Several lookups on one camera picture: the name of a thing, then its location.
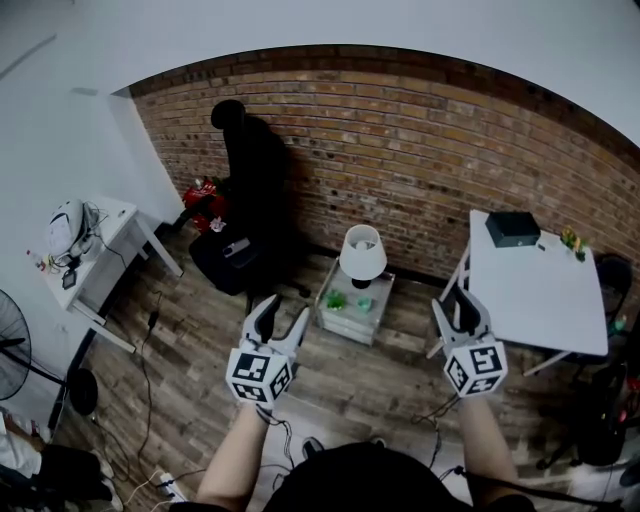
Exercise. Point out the small potted plant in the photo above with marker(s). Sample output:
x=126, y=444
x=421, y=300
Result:
x=575, y=242

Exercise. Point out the white helmet device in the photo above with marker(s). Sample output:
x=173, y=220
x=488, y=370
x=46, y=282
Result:
x=67, y=230

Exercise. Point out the person's black shirt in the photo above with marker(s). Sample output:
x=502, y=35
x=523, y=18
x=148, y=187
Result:
x=360, y=480

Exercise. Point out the white power strip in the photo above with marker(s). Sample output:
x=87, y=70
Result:
x=171, y=487

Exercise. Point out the person's black shoe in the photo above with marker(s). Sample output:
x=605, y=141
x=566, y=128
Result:
x=311, y=447

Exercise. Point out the black box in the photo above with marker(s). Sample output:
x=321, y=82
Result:
x=512, y=229

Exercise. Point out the glass side table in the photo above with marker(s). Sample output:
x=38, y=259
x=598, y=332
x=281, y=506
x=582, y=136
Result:
x=350, y=325

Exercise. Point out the person's right forearm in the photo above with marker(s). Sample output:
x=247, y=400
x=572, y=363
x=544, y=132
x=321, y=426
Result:
x=485, y=440

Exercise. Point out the black office chair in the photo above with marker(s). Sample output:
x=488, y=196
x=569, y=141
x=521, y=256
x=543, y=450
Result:
x=250, y=190

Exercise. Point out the small black gadget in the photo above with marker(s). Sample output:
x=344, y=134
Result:
x=68, y=280

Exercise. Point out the red cap bottle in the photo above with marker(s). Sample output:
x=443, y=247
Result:
x=35, y=261

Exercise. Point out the person's left forearm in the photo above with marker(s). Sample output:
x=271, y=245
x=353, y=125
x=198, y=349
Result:
x=235, y=450

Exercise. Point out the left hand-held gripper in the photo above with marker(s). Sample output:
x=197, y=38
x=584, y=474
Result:
x=257, y=372

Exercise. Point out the silver flat device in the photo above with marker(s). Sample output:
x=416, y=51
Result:
x=236, y=247

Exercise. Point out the small green glass item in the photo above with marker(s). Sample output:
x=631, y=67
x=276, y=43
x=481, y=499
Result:
x=365, y=302

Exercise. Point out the white table surface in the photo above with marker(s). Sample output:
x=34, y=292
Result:
x=530, y=300

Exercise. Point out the black standing fan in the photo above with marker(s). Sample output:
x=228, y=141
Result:
x=12, y=345

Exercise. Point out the white shade table lamp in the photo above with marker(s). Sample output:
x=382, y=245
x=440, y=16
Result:
x=362, y=252

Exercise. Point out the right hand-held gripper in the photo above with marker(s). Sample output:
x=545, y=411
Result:
x=475, y=367

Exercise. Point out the black folding chair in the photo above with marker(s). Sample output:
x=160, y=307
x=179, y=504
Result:
x=605, y=400

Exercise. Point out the white desk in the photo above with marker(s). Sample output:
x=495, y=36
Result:
x=107, y=245

